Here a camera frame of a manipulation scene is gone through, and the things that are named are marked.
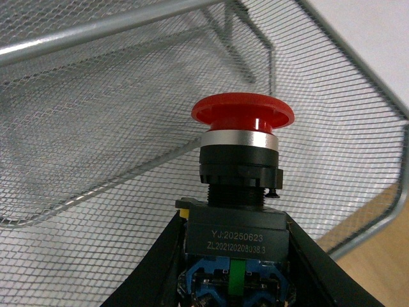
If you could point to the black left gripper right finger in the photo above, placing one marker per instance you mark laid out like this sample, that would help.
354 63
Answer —
318 280

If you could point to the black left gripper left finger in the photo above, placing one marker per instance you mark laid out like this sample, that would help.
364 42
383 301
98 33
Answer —
154 281

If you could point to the red emergency stop button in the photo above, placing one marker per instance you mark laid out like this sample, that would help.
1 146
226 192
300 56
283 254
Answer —
235 248

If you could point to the silver mesh three-tier rack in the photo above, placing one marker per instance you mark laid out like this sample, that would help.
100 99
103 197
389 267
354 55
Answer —
97 141

